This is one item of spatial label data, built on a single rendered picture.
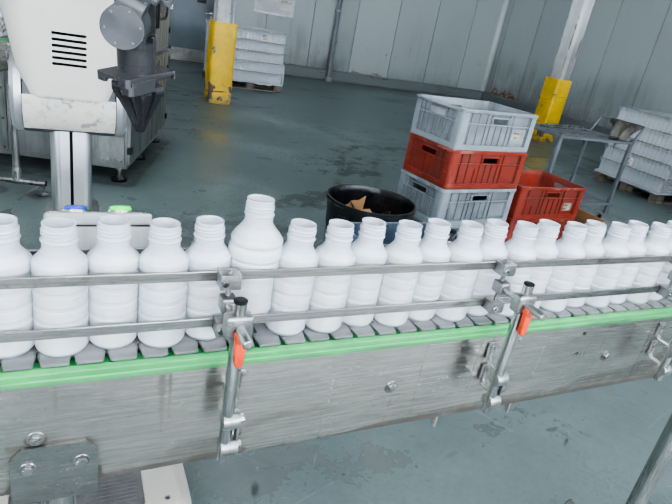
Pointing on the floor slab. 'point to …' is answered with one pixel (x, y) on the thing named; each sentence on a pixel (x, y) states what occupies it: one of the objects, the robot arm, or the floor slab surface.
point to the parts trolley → (582, 154)
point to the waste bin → (382, 199)
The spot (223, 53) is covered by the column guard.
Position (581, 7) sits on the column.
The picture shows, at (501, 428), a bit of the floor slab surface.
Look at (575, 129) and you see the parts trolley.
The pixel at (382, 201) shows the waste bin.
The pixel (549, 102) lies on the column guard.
